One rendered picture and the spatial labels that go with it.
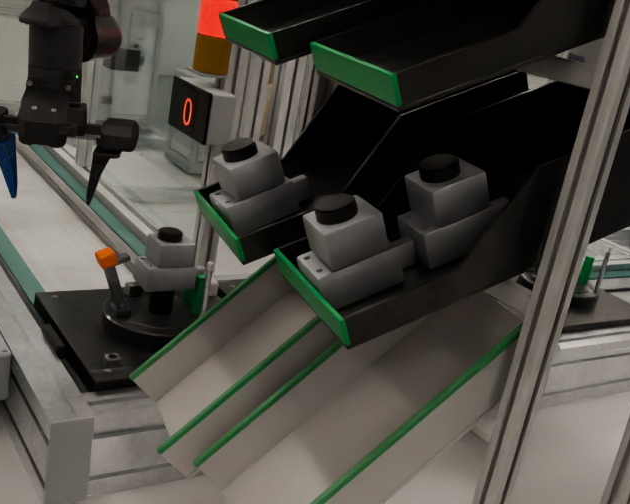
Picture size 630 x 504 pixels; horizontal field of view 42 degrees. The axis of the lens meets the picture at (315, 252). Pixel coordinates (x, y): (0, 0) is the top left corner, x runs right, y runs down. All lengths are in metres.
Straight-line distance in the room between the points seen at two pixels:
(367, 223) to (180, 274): 0.48
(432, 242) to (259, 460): 0.25
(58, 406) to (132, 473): 0.11
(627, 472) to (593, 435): 0.52
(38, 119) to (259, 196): 0.30
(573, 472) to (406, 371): 0.52
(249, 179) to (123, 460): 0.37
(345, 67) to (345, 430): 0.30
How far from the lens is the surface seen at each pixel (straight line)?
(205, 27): 1.17
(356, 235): 0.57
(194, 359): 0.84
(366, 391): 0.71
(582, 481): 1.17
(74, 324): 1.04
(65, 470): 0.90
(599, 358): 1.39
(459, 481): 1.08
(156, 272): 1.00
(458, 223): 0.61
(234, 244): 0.67
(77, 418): 0.87
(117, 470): 0.94
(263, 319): 0.83
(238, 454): 0.72
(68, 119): 0.92
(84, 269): 1.35
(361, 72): 0.54
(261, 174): 0.70
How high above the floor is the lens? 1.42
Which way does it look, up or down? 18 degrees down
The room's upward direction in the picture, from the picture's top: 11 degrees clockwise
